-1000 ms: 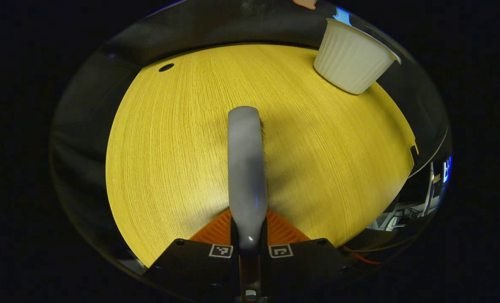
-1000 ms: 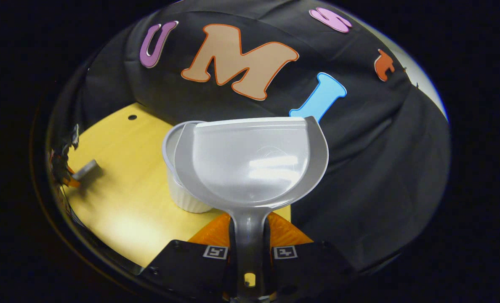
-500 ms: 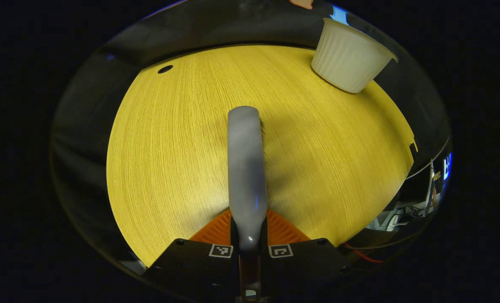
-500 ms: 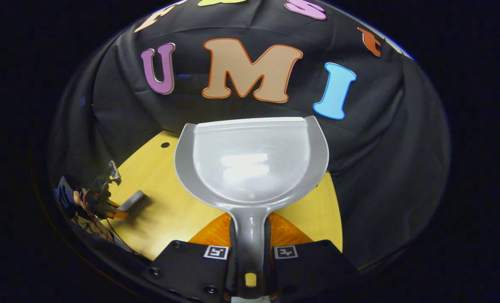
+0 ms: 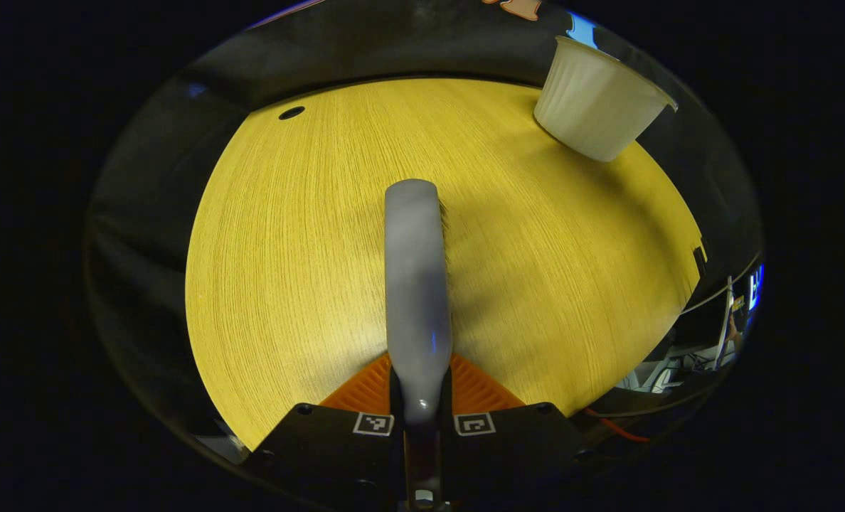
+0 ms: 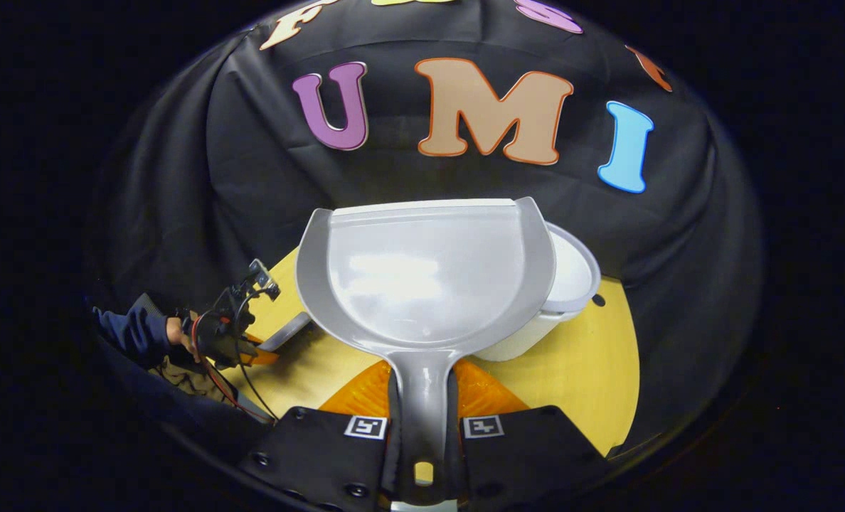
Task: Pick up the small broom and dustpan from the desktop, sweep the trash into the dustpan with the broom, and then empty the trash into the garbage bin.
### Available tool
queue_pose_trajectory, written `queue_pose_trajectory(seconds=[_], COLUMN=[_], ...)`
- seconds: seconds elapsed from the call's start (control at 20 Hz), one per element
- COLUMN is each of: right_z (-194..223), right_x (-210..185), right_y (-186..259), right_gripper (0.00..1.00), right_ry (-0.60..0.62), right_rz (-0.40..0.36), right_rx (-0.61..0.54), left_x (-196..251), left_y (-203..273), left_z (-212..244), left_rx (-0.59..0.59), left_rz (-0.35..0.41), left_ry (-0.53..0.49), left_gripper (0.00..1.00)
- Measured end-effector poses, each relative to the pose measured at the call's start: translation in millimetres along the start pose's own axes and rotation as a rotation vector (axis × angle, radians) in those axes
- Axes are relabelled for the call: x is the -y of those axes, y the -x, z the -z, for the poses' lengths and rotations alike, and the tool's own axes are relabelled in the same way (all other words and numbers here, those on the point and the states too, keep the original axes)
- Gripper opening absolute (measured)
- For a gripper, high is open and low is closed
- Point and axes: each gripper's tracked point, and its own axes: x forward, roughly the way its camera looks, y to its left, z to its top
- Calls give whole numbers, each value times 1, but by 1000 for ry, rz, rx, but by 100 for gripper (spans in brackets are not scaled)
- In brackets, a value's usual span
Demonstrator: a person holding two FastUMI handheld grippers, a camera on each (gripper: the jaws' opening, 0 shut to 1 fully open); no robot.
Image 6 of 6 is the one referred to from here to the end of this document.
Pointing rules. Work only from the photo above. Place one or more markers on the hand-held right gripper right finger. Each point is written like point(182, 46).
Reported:
point(529, 455)

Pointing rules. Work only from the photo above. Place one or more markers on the wooden desktop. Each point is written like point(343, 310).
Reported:
point(586, 363)

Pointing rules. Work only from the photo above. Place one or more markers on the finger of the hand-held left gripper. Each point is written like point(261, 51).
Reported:
point(260, 355)

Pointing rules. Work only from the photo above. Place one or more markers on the small grey broom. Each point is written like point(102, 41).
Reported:
point(287, 332)

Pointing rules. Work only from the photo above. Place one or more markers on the black backdrop cloth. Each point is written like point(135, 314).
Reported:
point(202, 178)

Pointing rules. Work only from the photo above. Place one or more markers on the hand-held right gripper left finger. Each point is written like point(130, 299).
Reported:
point(316, 455)

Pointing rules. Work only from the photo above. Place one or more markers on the grey plastic dustpan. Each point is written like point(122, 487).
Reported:
point(429, 277)

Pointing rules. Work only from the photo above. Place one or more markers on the patterned beige cloth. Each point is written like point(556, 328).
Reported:
point(184, 377)

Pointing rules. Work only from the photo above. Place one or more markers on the white ribbed garbage bin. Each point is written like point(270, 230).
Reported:
point(572, 277)

